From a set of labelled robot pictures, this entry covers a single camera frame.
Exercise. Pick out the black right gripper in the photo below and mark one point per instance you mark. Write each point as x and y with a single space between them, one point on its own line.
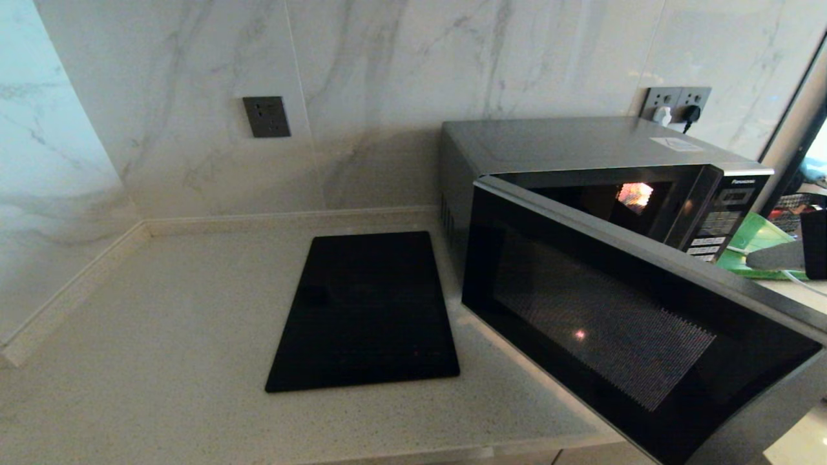
815 245

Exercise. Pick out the black glass microwave door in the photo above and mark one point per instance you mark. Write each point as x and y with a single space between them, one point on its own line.
614 323

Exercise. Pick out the green cutting board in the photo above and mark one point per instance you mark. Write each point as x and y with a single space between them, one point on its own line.
753 232

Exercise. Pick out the blue background object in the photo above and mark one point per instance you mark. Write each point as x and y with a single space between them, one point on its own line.
815 171

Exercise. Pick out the black power plug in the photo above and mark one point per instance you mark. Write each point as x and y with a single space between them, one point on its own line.
691 113

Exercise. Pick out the white power plug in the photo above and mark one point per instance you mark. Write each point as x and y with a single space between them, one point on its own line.
662 115

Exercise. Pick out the beige cabinet door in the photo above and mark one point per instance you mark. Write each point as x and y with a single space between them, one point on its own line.
601 455

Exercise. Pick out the black glass induction cooktop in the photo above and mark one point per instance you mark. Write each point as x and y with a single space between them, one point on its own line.
365 316

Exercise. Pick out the dark window frame post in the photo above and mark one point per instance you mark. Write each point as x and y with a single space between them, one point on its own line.
785 145

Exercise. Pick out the dark grey wall socket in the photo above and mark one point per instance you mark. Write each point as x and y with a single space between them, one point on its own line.
266 117

